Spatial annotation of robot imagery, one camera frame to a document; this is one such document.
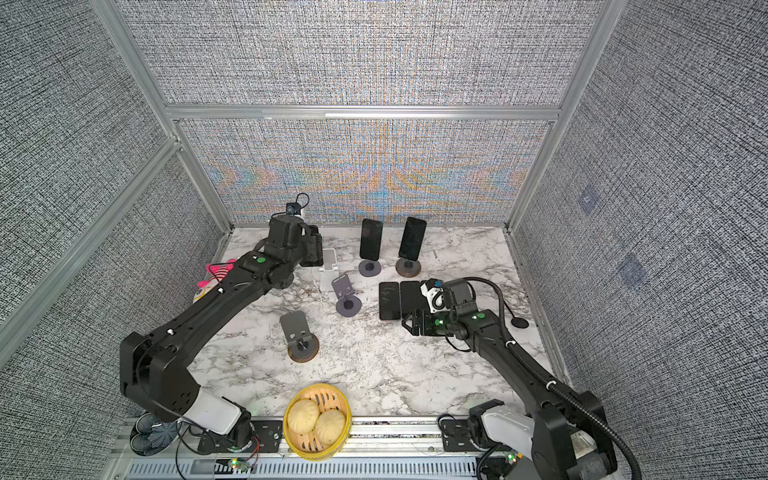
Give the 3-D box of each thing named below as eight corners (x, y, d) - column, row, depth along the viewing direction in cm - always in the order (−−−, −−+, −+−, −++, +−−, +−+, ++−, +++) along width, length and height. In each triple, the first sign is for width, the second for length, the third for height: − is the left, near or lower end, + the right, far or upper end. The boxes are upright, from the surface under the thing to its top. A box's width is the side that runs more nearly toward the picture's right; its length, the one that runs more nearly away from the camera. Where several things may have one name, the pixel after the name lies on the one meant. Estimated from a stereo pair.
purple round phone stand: (342, 321, 96) (338, 303, 87) (331, 300, 101) (326, 281, 92) (360, 311, 98) (358, 293, 89) (348, 292, 103) (345, 273, 94)
